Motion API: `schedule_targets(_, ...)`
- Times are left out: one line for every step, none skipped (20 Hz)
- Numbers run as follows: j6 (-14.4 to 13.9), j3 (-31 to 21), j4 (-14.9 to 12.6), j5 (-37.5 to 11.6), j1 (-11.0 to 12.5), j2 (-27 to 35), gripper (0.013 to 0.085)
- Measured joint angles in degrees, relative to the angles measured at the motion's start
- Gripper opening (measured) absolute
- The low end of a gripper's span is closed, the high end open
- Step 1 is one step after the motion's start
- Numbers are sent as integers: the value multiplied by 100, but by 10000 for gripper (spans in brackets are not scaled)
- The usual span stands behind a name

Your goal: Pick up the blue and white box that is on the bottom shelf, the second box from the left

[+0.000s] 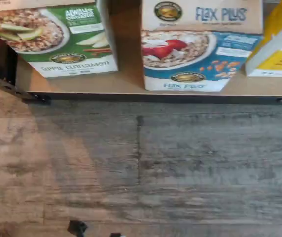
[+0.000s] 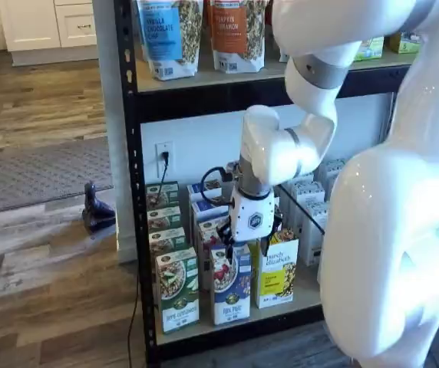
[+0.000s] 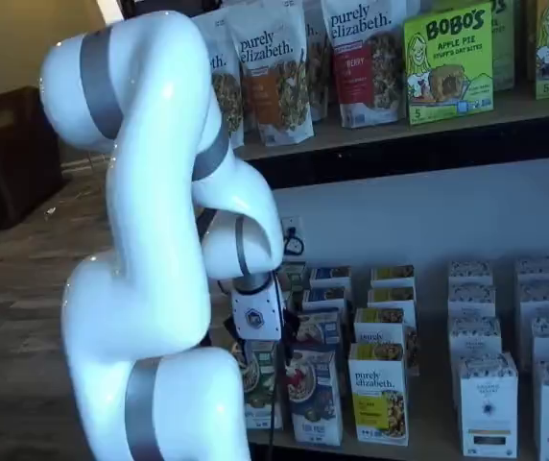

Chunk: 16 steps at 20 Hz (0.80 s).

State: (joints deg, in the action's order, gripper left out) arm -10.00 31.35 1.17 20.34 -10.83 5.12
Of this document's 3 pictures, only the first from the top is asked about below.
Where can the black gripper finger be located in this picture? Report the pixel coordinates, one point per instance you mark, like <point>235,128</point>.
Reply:
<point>78,228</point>

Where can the blue white Flax Plus box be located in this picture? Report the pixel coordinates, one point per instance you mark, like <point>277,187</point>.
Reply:
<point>192,56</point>

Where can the green apple cinnamon oatmeal box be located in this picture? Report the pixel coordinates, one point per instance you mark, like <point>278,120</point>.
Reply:
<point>57,44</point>

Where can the yellow Purely Elizabeth box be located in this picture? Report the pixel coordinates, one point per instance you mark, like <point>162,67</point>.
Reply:
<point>279,56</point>

